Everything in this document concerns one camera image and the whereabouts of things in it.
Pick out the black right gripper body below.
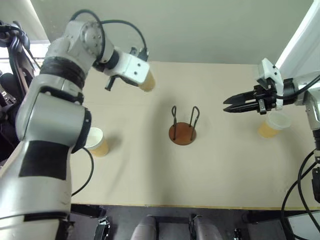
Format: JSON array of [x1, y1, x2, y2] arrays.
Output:
[[252, 83, 278, 115]]

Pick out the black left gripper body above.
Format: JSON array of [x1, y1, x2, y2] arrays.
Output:
[[104, 74, 118, 92]]

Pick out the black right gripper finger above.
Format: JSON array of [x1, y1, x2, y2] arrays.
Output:
[[222, 90, 257, 105], [223, 100, 259, 114]]

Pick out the tan paper cup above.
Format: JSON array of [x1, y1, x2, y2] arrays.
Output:
[[257, 111, 292, 139], [84, 126, 110, 158], [136, 69, 157, 94]]

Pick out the dark equipment stand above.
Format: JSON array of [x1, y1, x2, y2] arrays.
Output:
[[0, 20, 41, 163]]

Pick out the grey rounded shape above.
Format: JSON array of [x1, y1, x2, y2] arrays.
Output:
[[191, 215, 225, 240], [129, 214, 161, 240]]

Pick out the white box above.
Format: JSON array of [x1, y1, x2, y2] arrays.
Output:
[[284, 209, 320, 240]]

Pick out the black metal clamp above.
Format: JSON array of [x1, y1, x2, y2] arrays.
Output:
[[95, 215, 112, 240]]

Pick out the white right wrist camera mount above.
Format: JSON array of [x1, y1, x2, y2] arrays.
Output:
[[255, 57, 285, 111]]

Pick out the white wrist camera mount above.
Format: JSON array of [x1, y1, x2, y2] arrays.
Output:
[[117, 51, 151, 88], [255, 57, 285, 111]]

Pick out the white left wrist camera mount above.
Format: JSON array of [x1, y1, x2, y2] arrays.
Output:
[[117, 51, 151, 88]]

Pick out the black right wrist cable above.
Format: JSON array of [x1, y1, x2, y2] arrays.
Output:
[[273, 74, 320, 100]]

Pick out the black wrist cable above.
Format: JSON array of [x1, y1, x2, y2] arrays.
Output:
[[273, 74, 320, 100], [69, 9, 150, 62]]

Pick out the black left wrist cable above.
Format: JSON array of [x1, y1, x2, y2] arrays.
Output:
[[69, 9, 150, 62]]

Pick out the wire cup holder wooden base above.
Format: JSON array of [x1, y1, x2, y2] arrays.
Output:
[[168, 105, 200, 146]]

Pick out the white frame post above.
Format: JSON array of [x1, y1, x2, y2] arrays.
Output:
[[276, 0, 320, 84]]

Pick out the black left elbow cable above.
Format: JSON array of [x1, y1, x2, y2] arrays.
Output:
[[70, 147, 95, 197]]

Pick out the black box on cable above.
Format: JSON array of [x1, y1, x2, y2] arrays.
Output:
[[310, 166, 320, 201]]

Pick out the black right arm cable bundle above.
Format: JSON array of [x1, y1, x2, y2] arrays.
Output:
[[280, 149, 320, 240]]

